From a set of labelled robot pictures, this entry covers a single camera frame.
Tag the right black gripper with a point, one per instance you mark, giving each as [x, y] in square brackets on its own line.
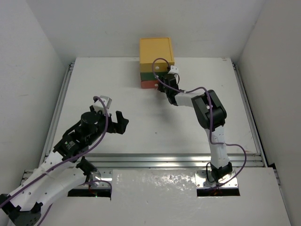
[162, 88]

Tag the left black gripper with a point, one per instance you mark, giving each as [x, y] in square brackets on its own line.
[112, 125]

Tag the green drawer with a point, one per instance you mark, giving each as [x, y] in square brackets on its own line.
[149, 76]

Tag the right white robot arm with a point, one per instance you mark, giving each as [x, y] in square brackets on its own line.
[211, 116]

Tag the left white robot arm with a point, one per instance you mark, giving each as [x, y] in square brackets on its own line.
[62, 170]

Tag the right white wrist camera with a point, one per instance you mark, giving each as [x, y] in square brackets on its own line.
[173, 70]

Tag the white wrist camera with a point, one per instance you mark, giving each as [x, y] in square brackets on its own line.
[101, 103]
[173, 70]

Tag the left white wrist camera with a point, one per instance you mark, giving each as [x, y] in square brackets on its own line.
[101, 103]

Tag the aluminium front rail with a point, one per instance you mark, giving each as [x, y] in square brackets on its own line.
[166, 161]

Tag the left aluminium side rail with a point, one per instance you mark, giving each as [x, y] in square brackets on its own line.
[56, 115]

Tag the aluminium side rail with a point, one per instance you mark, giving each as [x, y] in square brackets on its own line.
[56, 115]
[249, 114]

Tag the right aluminium side rail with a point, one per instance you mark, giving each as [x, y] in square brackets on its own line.
[249, 114]

